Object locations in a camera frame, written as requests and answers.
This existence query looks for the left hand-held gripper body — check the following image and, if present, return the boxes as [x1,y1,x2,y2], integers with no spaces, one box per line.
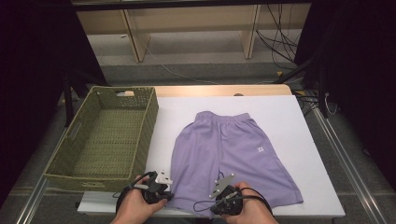
[141,169,175,205]

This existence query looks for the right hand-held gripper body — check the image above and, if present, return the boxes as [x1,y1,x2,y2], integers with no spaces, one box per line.
[208,173,245,217]

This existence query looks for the purple shorts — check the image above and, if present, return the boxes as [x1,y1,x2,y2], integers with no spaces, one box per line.
[166,110,304,218]

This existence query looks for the green woven basket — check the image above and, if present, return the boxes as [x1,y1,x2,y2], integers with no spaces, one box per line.
[43,86,160,194]

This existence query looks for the person's right hand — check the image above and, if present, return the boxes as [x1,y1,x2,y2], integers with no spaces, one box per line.
[221,181,279,224]

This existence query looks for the person's left hand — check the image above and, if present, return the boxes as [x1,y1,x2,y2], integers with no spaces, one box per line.
[111,175,168,224]

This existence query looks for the white table board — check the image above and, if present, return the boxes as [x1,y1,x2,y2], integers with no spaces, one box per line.
[77,94,346,218]

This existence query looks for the light wooden shelf unit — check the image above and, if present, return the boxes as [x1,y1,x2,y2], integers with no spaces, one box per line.
[76,3,312,63]

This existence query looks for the black curtain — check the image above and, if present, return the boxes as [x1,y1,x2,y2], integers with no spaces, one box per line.
[293,0,396,190]
[0,0,108,206]

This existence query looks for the black metal bar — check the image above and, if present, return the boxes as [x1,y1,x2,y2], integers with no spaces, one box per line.
[70,0,313,12]

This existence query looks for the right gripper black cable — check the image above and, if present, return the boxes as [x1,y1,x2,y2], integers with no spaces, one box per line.
[192,186,276,218]

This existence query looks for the white floor cable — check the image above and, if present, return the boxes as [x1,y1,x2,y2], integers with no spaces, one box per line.
[143,43,281,86]

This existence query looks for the aluminium rail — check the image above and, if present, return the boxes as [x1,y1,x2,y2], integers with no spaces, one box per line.
[14,175,50,224]
[311,105,390,224]

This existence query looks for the black cable bundle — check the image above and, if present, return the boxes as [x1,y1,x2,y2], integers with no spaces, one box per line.
[255,3,302,71]

